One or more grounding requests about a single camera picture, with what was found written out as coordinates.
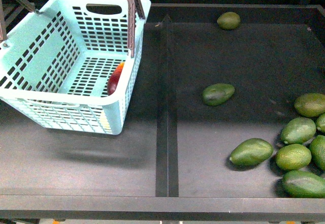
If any green lime far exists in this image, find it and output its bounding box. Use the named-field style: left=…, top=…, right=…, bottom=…
left=217, top=12, right=241, bottom=30

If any light blue plastic basket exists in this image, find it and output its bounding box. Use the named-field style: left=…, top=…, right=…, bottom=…
left=1, top=0, right=146, bottom=135

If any red mango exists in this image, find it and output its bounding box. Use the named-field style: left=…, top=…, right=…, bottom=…
left=107, top=62, right=124, bottom=95

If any black display tray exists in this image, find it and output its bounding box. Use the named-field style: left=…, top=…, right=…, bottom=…
left=1, top=4, right=324, bottom=221

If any yellow lemon in basket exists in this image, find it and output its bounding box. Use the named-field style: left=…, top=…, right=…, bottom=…
left=100, top=118, right=112, bottom=134

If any green avocado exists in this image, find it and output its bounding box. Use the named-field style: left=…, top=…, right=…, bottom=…
left=309, top=135, right=324, bottom=171
left=229, top=138, right=274, bottom=167
left=202, top=83, right=235, bottom=106
left=280, top=117, right=316, bottom=145
left=281, top=170, right=324, bottom=199

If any green avocado centre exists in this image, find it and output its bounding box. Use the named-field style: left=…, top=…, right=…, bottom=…
left=202, top=83, right=235, bottom=106

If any green lime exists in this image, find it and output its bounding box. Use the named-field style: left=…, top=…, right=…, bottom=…
left=294, top=93, right=324, bottom=117
left=217, top=12, right=241, bottom=30
left=275, top=144, right=312, bottom=171
left=315, top=113, right=325, bottom=133

